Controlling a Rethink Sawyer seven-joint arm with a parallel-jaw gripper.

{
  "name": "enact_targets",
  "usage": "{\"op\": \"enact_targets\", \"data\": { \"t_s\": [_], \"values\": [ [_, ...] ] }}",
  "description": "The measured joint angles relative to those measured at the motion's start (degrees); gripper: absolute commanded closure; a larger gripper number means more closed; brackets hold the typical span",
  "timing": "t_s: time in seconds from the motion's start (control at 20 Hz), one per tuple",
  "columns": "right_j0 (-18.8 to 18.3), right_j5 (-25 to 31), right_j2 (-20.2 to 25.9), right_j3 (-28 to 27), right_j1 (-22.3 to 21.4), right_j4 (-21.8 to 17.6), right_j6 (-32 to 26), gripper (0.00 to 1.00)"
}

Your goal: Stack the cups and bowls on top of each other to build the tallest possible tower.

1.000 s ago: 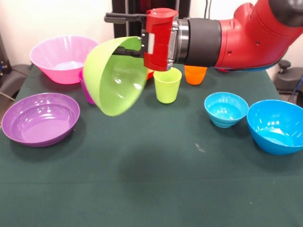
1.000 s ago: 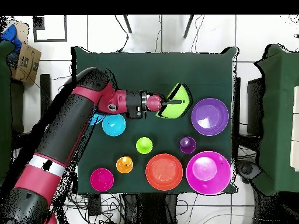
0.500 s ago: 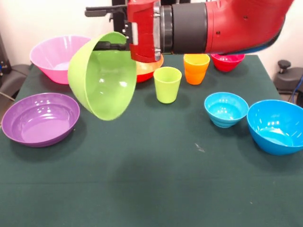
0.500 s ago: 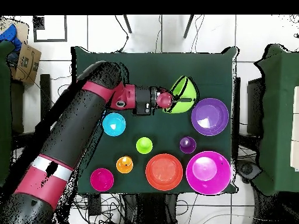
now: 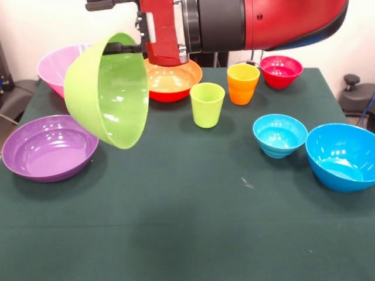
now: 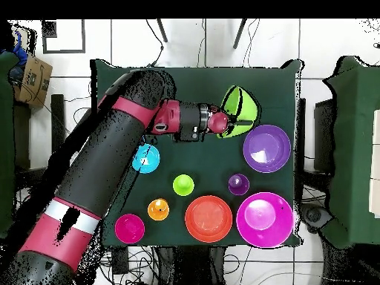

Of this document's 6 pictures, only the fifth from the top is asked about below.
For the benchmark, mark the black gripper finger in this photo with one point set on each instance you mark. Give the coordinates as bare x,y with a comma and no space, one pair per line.
108,4
123,48

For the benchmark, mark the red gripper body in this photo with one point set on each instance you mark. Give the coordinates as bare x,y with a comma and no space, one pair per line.
164,32

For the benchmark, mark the green bowl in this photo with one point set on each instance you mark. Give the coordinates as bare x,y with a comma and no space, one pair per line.
85,93

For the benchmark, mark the purple bowl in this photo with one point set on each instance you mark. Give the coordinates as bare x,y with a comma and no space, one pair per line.
44,152

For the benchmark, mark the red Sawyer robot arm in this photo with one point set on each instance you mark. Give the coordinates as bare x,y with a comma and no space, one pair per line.
263,23

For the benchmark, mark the orange bowl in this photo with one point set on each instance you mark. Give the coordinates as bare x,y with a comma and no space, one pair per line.
175,79

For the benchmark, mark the large pink bowl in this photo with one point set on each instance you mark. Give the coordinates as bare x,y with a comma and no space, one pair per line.
52,67

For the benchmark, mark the green cup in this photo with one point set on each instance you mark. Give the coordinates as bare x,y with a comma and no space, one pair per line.
206,108

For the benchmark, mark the orange cup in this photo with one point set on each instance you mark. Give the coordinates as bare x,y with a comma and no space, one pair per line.
241,93

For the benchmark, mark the dark grey stand base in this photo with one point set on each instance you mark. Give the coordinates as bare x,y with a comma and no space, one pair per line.
360,96
17,96

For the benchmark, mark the black device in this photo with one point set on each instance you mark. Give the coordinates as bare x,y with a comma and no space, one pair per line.
4,73

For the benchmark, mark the small red bowl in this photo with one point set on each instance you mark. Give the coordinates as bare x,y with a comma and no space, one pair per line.
279,73

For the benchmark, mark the small blue bowl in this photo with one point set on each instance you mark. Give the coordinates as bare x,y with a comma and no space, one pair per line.
278,137

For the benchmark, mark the dark green tablecloth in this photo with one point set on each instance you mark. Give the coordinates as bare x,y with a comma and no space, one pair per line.
205,219

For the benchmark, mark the large blue bowl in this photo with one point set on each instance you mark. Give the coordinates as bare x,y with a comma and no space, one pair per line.
337,152

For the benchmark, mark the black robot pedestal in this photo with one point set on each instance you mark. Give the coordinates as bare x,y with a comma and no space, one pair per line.
222,60

